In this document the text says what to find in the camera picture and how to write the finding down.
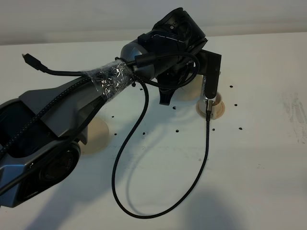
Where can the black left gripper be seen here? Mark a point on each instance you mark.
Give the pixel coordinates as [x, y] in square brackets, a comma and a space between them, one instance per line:
[210, 64]

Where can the beige teapot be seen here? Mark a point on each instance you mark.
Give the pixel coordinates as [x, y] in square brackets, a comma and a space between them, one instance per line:
[189, 92]

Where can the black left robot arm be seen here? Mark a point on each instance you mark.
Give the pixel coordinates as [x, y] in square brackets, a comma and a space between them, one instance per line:
[40, 131]

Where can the beige teapot saucer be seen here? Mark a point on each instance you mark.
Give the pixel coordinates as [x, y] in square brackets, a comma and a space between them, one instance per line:
[98, 137]

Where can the beige front teacup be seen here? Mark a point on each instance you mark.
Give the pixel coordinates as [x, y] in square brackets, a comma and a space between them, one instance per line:
[217, 105]

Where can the beige front saucer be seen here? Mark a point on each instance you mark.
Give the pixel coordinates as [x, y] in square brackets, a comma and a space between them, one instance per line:
[201, 110]

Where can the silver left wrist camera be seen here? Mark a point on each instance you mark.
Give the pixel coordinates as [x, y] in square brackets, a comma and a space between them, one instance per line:
[208, 94]

